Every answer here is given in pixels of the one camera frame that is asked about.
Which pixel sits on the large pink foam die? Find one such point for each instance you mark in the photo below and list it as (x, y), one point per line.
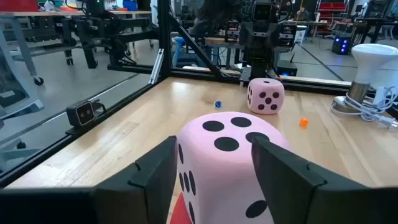
(217, 174)
(265, 96)

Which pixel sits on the black aluminium table frame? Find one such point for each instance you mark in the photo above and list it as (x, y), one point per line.
(163, 37)

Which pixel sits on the small blue die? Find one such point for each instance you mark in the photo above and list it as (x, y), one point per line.
(218, 104)

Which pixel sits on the black robot station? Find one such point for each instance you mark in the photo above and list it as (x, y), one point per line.
(93, 31)

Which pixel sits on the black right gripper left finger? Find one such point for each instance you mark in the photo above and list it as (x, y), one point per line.
(146, 193)

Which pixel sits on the small orange die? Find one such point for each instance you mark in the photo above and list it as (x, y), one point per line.
(304, 122)

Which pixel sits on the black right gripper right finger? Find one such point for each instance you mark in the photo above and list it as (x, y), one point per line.
(295, 196)

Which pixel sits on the large red foam die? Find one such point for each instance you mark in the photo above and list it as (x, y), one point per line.
(180, 213)

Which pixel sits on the silver aluminium bar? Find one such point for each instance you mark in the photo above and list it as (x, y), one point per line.
(156, 67)

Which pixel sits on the person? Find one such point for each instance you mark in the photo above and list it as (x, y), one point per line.
(302, 14)

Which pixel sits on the red storage bins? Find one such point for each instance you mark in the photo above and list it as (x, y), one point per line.
(331, 12)

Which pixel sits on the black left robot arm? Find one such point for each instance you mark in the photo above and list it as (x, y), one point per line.
(262, 59)

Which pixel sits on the black device with blue lights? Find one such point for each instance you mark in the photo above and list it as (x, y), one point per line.
(341, 45)

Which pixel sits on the small black camera box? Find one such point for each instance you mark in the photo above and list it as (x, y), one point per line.
(80, 113)

